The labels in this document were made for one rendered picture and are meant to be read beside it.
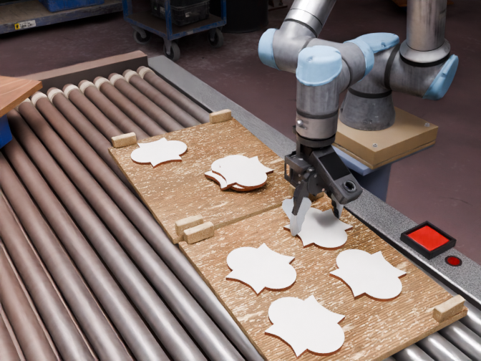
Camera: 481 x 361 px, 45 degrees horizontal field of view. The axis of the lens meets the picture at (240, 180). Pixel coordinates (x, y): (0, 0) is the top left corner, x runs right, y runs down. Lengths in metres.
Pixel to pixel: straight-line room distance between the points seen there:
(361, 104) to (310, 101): 0.56
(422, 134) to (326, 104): 0.62
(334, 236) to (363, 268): 0.10
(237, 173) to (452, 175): 2.08
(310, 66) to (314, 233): 0.34
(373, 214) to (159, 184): 0.47
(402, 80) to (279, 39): 0.44
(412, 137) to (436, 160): 1.78
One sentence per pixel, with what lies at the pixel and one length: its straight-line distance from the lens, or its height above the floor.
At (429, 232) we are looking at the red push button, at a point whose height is 0.93.
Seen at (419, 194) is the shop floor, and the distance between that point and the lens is 3.05.
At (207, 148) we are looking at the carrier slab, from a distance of 1.45.
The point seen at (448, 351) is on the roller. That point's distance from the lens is 1.03.
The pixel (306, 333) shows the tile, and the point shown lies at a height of 0.94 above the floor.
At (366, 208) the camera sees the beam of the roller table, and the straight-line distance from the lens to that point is 1.29.
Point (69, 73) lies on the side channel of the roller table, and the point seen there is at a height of 0.95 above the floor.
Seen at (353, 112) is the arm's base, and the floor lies 0.96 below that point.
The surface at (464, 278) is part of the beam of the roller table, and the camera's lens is 1.17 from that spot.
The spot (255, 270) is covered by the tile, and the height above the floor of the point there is 0.94.
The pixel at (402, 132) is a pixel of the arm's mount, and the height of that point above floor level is 0.92.
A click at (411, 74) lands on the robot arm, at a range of 1.48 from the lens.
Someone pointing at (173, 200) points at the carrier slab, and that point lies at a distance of 1.27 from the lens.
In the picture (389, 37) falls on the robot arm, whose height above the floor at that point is 1.15.
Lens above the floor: 1.66
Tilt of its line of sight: 33 degrees down
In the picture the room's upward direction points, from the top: straight up
